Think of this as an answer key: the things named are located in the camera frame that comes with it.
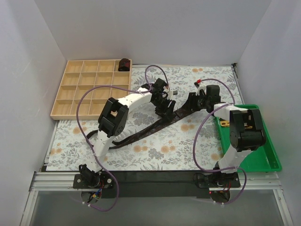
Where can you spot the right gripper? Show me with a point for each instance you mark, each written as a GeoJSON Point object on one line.
{"type": "Point", "coordinates": [193, 101]}

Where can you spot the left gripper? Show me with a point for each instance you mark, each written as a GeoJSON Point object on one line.
{"type": "Point", "coordinates": [166, 106]}

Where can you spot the dark brown patterned tie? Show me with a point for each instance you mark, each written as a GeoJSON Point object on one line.
{"type": "Point", "coordinates": [157, 126]}

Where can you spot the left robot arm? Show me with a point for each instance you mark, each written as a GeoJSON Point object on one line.
{"type": "Point", "coordinates": [113, 119]}

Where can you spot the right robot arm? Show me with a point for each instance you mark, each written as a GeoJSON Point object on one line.
{"type": "Point", "coordinates": [217, 177]}

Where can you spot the yellow patterned tie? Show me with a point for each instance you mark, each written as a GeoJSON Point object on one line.
{"type": "Point", "coordinates": [226, 124]}

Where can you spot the rolled dark red tie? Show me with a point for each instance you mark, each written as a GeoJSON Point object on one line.
{"type": "Point", "coordinates": [124, 65]}

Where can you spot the green plastic bin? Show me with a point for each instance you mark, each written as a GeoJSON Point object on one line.
{"type": "Point", "coordinates": [265, 155]}

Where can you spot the wooden compartment tray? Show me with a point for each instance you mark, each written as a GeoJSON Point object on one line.
{"type": "Point", "coordinates": [85, 87]}

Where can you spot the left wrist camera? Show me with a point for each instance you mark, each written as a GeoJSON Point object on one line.
{"type": "Point", "coordinates": [169, 93]}

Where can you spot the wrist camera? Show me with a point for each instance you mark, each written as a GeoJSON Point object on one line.
{"type": "Point", "coordinates": [200, 87]}
{"type": "Point", "coordinates": [169, 93]}

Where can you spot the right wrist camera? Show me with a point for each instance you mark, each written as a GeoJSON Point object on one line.
{"type": "Point", "coordinates": [200, 87]}

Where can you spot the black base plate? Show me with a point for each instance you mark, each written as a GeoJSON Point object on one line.
{"type": "Point", "coordinates": [181, 183]}

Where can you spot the aluminium frame rail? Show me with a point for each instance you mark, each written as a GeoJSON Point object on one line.
{"type": "Point", "coordinates": [63, 181]}

